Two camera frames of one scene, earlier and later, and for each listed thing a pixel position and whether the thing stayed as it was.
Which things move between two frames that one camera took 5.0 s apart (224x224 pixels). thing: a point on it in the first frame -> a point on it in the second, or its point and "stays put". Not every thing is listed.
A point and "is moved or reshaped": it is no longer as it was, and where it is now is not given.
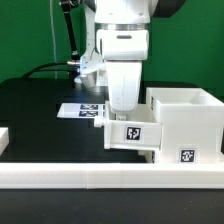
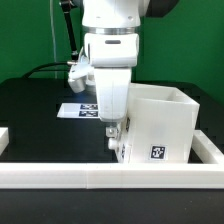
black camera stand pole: [74, 62] stays put
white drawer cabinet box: [192, 121] is moved or reshaped
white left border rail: [4, 138] stays put
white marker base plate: [82, 110] stays put
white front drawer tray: [149, 155] -> [120, 146]
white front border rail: [101, 176] stays put
